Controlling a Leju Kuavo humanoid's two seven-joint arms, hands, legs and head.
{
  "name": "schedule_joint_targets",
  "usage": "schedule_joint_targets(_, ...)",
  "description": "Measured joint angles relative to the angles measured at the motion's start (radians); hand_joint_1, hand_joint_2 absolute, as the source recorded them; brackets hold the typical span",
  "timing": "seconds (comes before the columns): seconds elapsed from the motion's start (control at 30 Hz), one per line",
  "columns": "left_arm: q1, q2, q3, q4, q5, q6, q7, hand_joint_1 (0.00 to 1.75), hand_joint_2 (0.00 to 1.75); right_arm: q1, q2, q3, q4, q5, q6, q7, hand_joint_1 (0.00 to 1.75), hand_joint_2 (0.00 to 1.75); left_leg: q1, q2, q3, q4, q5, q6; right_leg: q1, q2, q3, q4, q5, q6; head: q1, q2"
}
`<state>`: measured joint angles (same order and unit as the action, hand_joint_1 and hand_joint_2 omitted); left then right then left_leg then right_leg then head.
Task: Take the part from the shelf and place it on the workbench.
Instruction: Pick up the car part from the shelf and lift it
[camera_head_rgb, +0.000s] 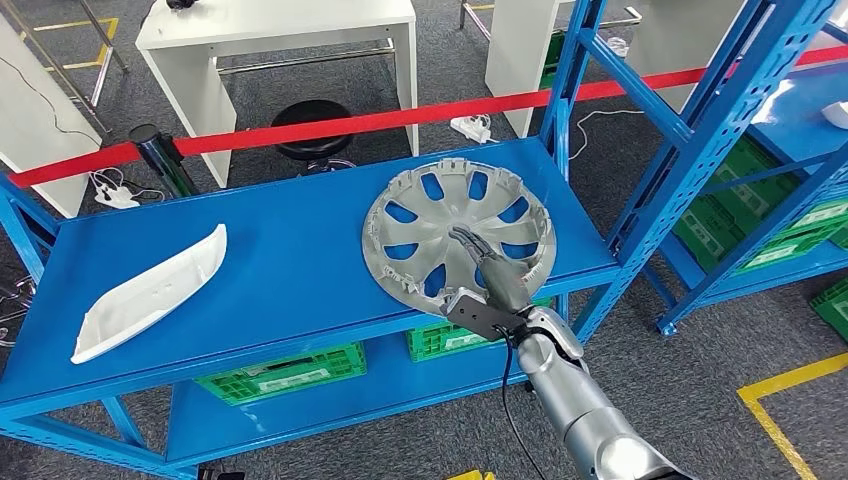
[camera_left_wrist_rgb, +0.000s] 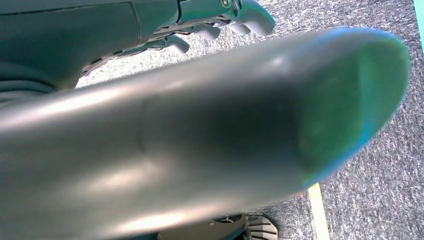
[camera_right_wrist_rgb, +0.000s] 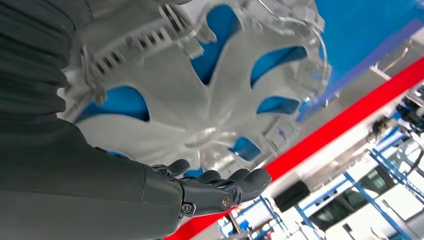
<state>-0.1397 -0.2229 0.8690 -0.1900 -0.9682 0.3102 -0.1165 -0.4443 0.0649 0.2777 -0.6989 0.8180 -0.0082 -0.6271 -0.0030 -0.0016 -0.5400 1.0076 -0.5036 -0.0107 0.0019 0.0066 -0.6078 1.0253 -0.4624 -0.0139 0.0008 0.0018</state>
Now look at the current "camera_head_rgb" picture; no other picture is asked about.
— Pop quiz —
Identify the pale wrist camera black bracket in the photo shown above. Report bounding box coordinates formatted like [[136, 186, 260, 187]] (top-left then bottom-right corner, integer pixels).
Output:
[[439, 294, 530, 344]]

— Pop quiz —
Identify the white rectangular table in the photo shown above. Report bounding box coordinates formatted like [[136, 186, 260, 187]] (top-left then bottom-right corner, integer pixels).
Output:
[[484, 0, 578, 138], [625, 0, 750, 114], [0, 13, 104, 220], [135, 0, 420, 189]]

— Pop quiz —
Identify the black camera cable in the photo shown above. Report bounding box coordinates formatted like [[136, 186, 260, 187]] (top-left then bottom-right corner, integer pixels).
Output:
[[500, 331, 548, 480]]

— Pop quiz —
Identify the black round stool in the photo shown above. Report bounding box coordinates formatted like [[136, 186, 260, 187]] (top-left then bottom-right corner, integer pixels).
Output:
[[270, 99, 356, 177]]

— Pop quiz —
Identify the white plastic mirror cover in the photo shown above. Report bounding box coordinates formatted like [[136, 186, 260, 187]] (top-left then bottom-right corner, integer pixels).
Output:
[[70, 223, 228, 366]]

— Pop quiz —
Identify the red barrier belt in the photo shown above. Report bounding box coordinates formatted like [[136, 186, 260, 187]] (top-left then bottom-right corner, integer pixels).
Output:
[[7, 44, 848, 189]]

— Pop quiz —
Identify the black barrier post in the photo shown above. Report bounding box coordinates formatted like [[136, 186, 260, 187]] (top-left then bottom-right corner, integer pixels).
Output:
[[129, 123, 200, 200]]

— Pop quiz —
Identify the blue metal shelf rack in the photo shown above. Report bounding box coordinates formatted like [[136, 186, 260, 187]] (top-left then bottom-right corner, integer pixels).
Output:
[[0, 0, 843, 480], [639, 19, 848, 337]]

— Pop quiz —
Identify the white power strip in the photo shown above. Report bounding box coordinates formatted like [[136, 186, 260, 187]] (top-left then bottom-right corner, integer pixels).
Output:
[[89, 168, 167, 210], [450, 114, 495, 145]]

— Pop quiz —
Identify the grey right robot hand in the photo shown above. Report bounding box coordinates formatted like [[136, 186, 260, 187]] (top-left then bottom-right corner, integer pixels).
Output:
[[449, 226, 535, 316]]

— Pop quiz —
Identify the grey wheel hubcap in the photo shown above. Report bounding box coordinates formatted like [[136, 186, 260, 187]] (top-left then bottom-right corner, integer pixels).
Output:
[[361, 158, 558, 318]]

